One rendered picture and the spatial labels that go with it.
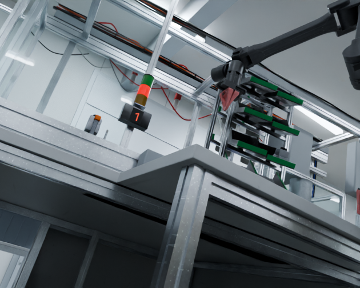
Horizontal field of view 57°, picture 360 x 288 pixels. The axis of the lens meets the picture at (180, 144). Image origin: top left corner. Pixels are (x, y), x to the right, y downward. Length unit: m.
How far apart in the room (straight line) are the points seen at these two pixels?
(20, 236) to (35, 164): 2.09
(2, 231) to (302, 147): 2.36
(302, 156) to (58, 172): 2.01
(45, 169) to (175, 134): 4.72
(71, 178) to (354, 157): 2.33
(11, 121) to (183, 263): 0.63
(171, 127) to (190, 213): 4.97
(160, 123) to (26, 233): 3.13
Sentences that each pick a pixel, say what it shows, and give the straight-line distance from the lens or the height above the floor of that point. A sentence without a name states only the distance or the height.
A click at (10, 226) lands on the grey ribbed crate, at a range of 2.98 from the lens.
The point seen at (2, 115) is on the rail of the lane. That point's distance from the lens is 1.01.
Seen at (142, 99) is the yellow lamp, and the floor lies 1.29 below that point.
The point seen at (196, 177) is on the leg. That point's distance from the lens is 0.61.
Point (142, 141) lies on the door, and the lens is 5.22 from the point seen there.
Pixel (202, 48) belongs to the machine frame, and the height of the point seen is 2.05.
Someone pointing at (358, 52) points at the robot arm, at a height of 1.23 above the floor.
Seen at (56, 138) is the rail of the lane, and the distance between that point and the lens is 1.00.
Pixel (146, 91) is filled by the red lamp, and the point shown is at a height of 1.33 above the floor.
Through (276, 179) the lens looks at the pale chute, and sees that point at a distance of 1.59.
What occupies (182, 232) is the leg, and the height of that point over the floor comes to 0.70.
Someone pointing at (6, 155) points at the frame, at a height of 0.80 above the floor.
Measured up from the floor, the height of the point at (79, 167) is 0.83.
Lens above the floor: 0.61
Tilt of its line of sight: 23 degrees up
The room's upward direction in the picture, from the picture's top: 16 degrees clockwise
